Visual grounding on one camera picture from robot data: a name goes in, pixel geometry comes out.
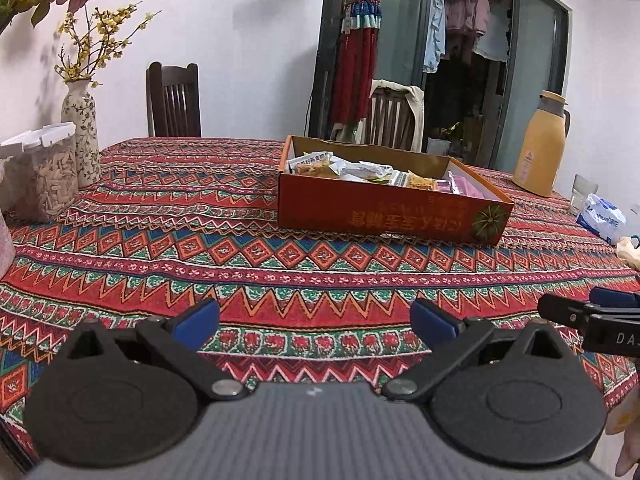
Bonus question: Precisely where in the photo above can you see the brown slatted wooden chair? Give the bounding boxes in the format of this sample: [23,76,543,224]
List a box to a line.
[366,80,418,151]

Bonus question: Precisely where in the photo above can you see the pink hanging garment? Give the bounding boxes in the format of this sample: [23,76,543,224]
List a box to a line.
[445,0,492,37]

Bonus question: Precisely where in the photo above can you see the white blue plastic pack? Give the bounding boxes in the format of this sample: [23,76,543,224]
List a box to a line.
[575,193,627,244]

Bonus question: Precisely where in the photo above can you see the pink snack packet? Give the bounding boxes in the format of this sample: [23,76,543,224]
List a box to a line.
[447,170,499,201]

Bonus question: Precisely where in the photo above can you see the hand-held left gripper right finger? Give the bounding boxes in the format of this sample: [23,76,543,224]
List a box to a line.
[380,298,584,404]

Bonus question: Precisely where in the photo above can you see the beige crumpled bag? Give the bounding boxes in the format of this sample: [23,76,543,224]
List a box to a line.
[615,236,640,269]

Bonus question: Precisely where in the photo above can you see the floral ceramic vase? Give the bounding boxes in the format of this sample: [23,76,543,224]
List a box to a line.
[61,79,103,189]

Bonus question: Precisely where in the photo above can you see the dark wooden chair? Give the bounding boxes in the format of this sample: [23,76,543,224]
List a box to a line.
[145,61,202,139]

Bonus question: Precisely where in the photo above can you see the yellow flower branches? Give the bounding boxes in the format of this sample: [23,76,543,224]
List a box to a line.
[54,2,162,84]

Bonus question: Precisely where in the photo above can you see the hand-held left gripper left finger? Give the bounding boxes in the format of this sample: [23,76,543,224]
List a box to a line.
[60,298,252,404]

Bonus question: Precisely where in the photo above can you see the sliding glass door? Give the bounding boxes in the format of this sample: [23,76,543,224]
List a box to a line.
[306,0,572,172]

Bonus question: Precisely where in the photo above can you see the orange thermos jug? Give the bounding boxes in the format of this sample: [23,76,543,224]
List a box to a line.
[512,90,572,199]

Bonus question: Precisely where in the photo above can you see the orange cardboard box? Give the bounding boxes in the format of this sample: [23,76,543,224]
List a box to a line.
[277,134,515,247]

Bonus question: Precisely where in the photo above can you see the pile of mixed packets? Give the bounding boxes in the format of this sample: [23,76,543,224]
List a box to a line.
[285,152,452,192]

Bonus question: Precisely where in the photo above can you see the white lace hanging garment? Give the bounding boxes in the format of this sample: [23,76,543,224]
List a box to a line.
[472,9,512,64]

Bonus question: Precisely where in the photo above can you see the clear drinking glass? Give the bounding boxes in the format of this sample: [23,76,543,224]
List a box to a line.
[569,173,599,214]

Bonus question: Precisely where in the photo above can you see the light blue hanging shirt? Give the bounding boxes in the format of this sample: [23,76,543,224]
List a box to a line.
[423,0,447,74]

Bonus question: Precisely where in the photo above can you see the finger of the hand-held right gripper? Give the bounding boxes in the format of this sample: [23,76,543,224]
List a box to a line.
[537,292,601,335]
[588,287,640,309]

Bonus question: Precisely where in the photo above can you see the person's right hand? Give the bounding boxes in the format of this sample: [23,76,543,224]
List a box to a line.
[604,385,640,480]

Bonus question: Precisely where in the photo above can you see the chair with draped cloth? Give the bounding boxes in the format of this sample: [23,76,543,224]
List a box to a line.
[370,79,426,153]

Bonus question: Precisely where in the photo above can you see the clear plastic seed container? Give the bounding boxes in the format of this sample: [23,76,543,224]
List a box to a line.
[0,122,79,224]

